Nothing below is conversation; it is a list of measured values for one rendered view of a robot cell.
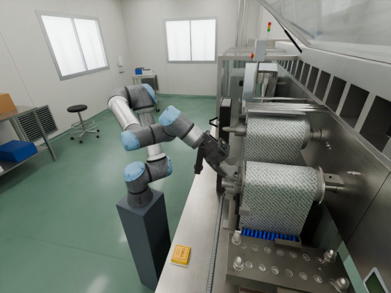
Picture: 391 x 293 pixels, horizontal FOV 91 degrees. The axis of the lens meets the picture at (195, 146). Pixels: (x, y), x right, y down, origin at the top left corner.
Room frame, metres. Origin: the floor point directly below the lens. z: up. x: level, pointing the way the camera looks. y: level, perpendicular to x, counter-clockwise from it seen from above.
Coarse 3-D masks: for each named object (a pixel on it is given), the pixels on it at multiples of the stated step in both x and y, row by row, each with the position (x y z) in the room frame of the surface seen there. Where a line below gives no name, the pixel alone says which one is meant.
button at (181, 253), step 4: (176, 244) 0.53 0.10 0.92; (176, 248) 0.51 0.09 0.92; (180, 248) 0.51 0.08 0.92; (184, 248) 0.51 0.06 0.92; (188, 248) 0.51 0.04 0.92; (176, 252) 0.49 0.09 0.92; (180, 252) 0.49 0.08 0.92; (184, 252) 0.49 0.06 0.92; (188, 252) 0.49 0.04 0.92; (172, 256) 0.47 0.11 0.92; (176, 256) 0.47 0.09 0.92; (180, 256) 0.47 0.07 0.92; (184, 256) 0.47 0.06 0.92; (188, 256) 0.47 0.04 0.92; (172, 260) 0.46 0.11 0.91; (176, 260) 0.46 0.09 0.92; (180, 260) 0.45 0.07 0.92; (184, 260) 0.45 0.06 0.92; (184, 264) 0.45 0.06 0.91
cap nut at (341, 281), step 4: (336, 280) 0.31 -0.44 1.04; (340, 280) 0.30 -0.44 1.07; (344, 280) 0.30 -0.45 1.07; (348, 280) 0.30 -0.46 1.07; (336, 284) 0.30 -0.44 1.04; (340, 284) 0.29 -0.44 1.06; (344, 284) 0.29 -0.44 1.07; (348, 284) 0.29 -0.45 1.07; (336, 288) 0.29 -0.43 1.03; (340, 288) 0.29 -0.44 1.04; (344, 288) 0.29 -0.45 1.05; (348, 288) 0.29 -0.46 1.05; (344, 292) 0.28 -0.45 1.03
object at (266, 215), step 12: (252, 204) 0.52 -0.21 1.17; (264, 204) 0.51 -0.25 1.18; (276, 204) 0.50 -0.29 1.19; (288, 204) 0.49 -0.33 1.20; (300, 204) 0.48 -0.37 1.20; (240, 216) 0.53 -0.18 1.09; (252, 216) 0.52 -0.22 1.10; (264, 216) 0.51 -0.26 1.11; (276, 216) 0.50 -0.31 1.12; (288, 216) 0.49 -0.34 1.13; (300, 216) 0.48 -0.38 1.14; (252, 228) 0.52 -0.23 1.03; (264, 228) 0.51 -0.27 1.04; (276, 228) 0.50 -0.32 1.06; (288, 228) 0.49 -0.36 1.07; (300, 228) 0.48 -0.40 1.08
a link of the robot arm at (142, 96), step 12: (144, 84) 1.05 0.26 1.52; (132, 96) 0.97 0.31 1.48; (144, 96) 0.99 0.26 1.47; (132, 108) 0.99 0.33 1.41; (144, 108) 0.97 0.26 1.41; (144, 120) 0.96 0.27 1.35; (156, 144) 0.93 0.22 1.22; (156, 156) 0.89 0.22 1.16; (156, 168) 0.86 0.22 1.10; (168, 168) 0.88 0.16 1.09; (156, 180) 0.85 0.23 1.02
